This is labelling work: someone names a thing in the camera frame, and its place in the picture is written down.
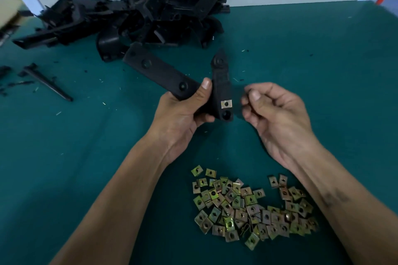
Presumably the thin black plastic strip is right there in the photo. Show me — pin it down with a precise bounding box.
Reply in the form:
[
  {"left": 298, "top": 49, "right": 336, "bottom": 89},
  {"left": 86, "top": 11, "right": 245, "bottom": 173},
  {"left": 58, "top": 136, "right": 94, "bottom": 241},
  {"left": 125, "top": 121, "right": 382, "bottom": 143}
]
[{"left": 24, "top": 63, "right": 74, "bottom": 102}]

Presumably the person's right hand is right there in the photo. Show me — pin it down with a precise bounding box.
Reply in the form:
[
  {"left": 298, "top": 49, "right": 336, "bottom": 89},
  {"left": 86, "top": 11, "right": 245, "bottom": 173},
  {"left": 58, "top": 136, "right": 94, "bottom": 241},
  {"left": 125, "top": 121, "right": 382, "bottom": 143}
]
[{"left": 240, "top": 82, "right": 321, "bottom": 171}]

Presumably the black plastic bracket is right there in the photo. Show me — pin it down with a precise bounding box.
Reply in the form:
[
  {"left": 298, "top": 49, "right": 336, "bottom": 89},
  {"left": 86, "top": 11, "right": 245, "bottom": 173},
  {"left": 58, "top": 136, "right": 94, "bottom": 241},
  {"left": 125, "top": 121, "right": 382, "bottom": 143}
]
[{"left": 122, "top": 41, "right": 235, "bottom": 121}]

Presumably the person's left forearm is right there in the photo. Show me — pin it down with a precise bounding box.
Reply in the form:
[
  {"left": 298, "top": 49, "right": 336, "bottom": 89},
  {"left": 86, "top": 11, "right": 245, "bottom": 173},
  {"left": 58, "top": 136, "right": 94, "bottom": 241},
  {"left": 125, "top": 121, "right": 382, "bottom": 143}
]
[{"left": 51, "top": 136, "right": 170, "bottom": 265}]

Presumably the pile of black plastic brackets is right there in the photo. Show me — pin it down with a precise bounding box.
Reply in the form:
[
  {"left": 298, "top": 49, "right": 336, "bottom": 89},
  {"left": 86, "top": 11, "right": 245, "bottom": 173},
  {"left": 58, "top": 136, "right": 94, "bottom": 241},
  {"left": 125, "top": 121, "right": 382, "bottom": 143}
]
[{"left": 12, "top": 0, "right": 231, "bottom": 63}]

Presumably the person's left hand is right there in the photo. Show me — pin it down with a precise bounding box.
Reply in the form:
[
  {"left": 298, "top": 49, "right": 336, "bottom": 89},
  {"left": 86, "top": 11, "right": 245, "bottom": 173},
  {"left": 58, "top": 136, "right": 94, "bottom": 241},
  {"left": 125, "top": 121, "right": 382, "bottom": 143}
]
[{"left": 148, "top": 77, "right": 216, "bottom": 164}]

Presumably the green table cloth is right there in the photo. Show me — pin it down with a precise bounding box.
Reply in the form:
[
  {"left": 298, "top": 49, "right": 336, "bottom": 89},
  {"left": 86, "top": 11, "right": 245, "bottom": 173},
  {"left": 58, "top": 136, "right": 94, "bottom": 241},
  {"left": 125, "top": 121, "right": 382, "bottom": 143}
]
[{"left": 0, "top": 0, "right": 398, "bottom": 265}]

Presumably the brown cardboard piece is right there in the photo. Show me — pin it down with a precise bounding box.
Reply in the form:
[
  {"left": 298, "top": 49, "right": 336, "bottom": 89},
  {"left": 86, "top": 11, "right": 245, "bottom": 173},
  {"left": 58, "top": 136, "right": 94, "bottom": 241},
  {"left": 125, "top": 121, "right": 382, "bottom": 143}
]
[{"left": 0, "top": 0, "right": 24, "bottom": 29}]

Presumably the person's right forearm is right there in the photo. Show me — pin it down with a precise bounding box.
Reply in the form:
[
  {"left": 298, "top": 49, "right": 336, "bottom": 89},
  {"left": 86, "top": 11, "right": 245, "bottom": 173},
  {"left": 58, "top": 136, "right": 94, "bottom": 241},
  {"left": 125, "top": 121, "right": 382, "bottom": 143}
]
[{"left": 292, "top": 144, "right": 398, "bottom": 265}]

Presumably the pile of brass clip nuts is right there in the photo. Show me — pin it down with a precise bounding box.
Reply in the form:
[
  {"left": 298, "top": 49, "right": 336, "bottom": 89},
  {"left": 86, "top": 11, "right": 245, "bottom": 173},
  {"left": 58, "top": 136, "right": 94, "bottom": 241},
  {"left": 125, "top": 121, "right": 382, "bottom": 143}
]
[{"left": 191, "top": 164, "right": 319, "bottom": 251}]

